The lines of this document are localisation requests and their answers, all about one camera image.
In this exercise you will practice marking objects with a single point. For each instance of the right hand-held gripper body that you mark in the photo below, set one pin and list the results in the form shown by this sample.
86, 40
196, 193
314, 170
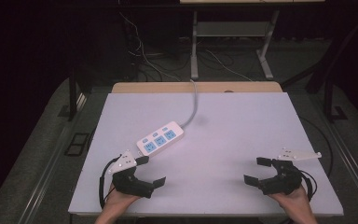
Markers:
284, 180

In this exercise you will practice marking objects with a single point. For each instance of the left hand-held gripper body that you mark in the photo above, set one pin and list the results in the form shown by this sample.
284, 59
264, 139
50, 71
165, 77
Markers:
127, 182

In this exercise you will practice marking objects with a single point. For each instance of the white power strip blue sockets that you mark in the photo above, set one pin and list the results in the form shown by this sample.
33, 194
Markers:
160, 139

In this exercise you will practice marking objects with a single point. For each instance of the person's left hand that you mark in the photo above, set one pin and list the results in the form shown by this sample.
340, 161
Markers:
118, 200

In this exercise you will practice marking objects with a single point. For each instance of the person's right hand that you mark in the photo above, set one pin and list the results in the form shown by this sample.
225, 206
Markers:
295, 202

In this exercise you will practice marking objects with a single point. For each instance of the black metal stand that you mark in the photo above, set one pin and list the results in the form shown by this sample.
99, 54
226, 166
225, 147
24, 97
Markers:
331, 93
73, 93

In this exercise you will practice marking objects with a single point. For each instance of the white table with metal legs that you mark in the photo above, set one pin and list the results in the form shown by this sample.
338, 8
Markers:
230, 29

